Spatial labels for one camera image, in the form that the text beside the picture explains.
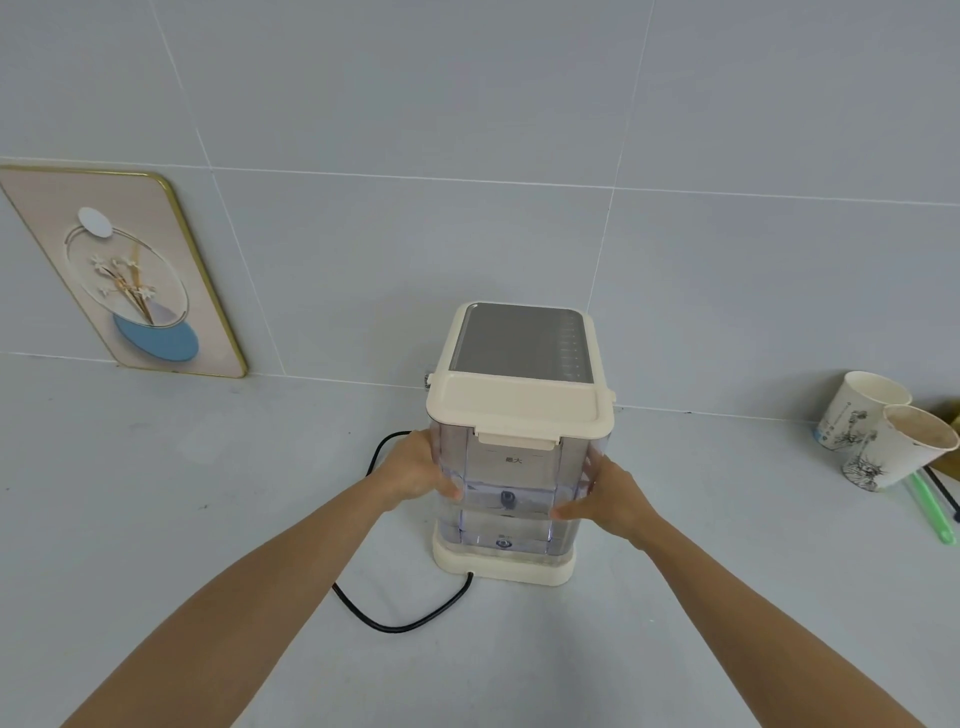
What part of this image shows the black power cable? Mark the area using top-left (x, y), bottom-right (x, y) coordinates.
top-left (330, 429), bottom-right (475, 633)

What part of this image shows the person's right hand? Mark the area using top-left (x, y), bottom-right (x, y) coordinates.
top-left (553, 446), bottom-right (664, 547)

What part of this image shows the printed paper cup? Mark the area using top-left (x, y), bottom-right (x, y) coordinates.
top-left (815, 370), bottom-right (914, 452)
top-left (842, 405), bottom-right (960, 492)

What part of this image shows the person's left hand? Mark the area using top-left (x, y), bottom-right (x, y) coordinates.
top-left (379, 429), bottom-right (464, 514)

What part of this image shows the black drinking straw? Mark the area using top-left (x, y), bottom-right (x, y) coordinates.
top-left (924, 465), bottom-right (960, 523)

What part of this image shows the person's left forearm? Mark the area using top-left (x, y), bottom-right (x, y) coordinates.
top-left (58, 474), bottom-right (399, 728)

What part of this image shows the gold-framed floral wall picture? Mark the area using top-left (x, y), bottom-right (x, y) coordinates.
top-left (0, 165), bottom-right (250, 380)

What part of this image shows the green drinking straw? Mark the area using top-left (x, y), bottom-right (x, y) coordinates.
top-left (905, 471), bottom-right (957, 546)

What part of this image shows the person's right forearm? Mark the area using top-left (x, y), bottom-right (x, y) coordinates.
top-left (628, 517), bottom-right (945, 728)

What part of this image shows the cream water dispenser with clear tank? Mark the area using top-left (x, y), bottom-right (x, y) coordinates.
top-left (420, 301), bottom-right (619, 588)

